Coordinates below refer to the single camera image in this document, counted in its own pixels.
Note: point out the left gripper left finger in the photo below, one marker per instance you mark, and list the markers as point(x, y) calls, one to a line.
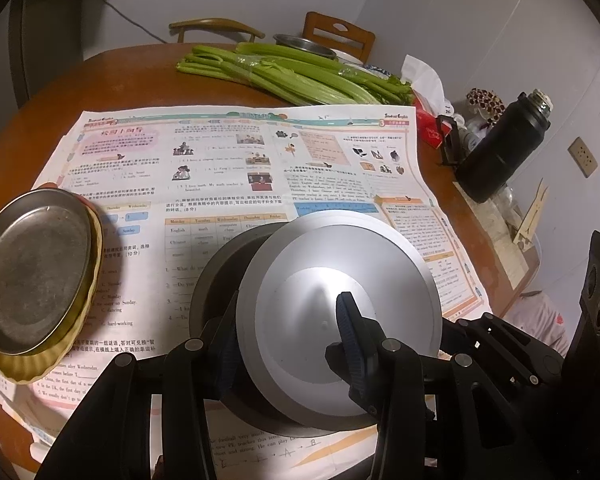
point(192, 374)

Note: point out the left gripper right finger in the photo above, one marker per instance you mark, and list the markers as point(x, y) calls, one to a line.
point(385, 379)

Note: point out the yellow scalloped plate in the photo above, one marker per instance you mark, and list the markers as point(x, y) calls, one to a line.
point(70, 309)

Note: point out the grey metal plate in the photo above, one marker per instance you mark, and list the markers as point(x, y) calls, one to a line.
point(32, 269)

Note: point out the wooden clothespin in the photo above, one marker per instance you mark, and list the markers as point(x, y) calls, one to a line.
point(523, 238)

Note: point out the printed newspaper sheet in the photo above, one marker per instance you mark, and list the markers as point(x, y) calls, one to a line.
point(174, 184)

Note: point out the black thermos bottle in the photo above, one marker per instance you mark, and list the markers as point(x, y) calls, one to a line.
point(515, 135)

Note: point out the red tissue pack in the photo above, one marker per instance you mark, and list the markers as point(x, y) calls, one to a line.
point(430, 100)

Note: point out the leopard print pouch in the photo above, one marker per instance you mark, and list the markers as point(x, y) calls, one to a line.
point(485, 105)

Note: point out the green celery bunch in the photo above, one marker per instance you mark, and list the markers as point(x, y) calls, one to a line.
point(297, 77)

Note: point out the blue patterned bowl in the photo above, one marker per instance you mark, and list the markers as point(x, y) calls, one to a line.
point(375, 70)

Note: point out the stainless steel mixing bowl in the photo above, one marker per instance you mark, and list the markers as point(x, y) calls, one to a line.
point(304, 45)

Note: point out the grey refrigerator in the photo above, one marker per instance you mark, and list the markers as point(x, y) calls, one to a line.
point(40, 40)

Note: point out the black wire holder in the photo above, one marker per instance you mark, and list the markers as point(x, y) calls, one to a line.
point(452, 151)

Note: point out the wall power socket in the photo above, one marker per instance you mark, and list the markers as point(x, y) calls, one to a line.
point(583, 157)

